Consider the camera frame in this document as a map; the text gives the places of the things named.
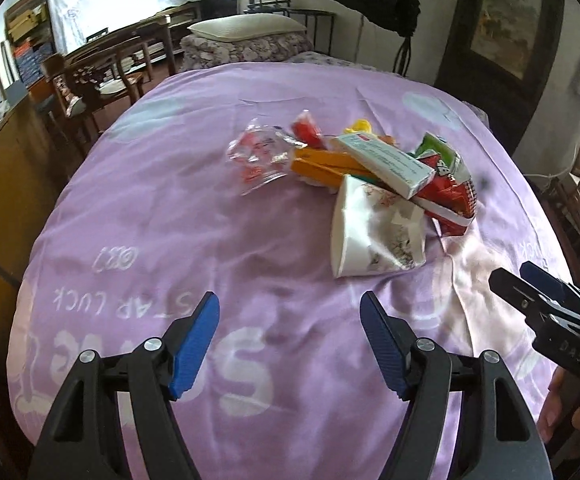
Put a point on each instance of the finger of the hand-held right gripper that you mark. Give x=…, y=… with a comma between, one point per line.
x=544, y=280
x=514, y=287

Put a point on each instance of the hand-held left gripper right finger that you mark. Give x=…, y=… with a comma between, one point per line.
x=384, y=345

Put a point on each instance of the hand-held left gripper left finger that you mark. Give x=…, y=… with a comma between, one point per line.
x=197, y=345

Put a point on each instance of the orange cardboard box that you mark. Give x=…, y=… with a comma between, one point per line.
x=322, y=164

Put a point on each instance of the clear red-printed plastic wrapper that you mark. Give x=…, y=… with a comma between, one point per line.
x=260, y=152

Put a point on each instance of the person's right hand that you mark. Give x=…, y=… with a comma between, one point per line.
x=554, y=405

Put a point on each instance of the red snack packet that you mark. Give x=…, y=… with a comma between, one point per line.
x=444, y=197

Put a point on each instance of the crushed white paper cup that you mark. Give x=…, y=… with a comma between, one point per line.
x=374, y=230

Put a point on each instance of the purple printed blanket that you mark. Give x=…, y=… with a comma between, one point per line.
x=180, y=220

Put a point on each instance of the green snack packet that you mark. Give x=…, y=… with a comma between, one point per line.
x=432, y=146

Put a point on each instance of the white medicine box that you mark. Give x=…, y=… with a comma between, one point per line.
x=384, y=160

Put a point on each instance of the yellow wrapper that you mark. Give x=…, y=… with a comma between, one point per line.
x=362, y=126

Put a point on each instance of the small red wrapper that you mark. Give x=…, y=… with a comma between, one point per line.
x=310, y=130

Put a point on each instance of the brown wooden cabinet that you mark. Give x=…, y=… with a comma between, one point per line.
x=10, y=185

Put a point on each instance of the dark framed painting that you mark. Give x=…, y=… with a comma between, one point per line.
x=507, y=15

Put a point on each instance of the wooden chair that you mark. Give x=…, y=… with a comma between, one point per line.
x=95, y=85

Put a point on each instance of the floral folded quilt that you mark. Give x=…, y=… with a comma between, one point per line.
x=235, y=50

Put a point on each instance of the wooden desk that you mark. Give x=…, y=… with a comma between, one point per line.
x=135, y=35

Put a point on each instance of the white pillow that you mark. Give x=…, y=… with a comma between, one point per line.
x=247, y=26

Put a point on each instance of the stack of books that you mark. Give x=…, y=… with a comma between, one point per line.
x=27, y=40

